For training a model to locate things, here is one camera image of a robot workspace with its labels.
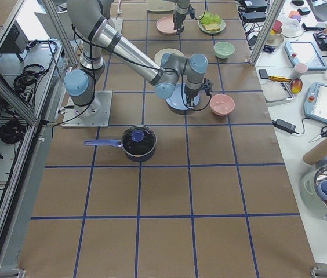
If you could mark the white bowl with fruit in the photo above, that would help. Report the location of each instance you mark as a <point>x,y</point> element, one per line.
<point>275,37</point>

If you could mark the black power adapter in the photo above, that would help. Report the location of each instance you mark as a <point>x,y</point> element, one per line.
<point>284,126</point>

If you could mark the scissors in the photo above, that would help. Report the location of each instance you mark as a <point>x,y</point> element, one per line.
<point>322,134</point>

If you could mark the blue plate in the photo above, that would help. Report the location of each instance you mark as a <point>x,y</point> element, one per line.
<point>178,99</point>

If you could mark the cardboard tube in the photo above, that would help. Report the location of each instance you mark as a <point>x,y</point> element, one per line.
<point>316,154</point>

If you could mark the kitchen scale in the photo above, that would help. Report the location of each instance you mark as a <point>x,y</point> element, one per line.
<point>276,93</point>

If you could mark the near teach pendant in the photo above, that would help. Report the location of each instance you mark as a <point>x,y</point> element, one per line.
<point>315,104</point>

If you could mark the mango toy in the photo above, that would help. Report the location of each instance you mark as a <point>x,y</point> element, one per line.
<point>296,85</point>

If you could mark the pink bowl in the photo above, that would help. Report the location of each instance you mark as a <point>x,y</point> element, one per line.
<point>222,104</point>

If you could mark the bread slice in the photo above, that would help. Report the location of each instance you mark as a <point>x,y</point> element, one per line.
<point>211,27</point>

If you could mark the green lettuce leaf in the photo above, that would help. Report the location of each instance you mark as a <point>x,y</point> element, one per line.
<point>210,18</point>

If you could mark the blue saucepan with glass lid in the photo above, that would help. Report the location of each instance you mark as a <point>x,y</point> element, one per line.
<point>137,142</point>

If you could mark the black smartphone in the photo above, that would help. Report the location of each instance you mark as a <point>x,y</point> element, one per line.
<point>263,74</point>

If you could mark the white paper cup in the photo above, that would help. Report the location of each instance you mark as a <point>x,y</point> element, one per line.
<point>299,70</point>

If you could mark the cream plate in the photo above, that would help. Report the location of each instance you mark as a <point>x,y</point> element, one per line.
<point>158,56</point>

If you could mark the aluminium frame post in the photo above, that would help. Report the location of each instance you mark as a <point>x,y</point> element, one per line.
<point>275,9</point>

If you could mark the green bowl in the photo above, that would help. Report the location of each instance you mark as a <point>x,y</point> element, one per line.
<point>223,50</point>

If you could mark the far teach pendant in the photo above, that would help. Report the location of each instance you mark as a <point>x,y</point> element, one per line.
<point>306,53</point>

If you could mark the green plate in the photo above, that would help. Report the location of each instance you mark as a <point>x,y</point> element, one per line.
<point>222,27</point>

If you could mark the teach pendant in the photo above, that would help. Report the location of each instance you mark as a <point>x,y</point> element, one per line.
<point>306,53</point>
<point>315,104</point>

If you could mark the pink plate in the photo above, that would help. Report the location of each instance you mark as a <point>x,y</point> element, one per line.
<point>166,26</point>

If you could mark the yellow handled screwdriver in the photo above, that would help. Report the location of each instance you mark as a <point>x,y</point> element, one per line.
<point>279,79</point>

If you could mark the grey control box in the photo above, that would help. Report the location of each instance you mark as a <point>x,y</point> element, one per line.
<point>16,42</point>

